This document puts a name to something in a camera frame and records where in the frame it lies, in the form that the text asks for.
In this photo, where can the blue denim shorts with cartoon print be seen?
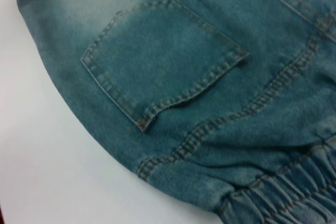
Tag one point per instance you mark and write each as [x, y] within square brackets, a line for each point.
[199, 82]

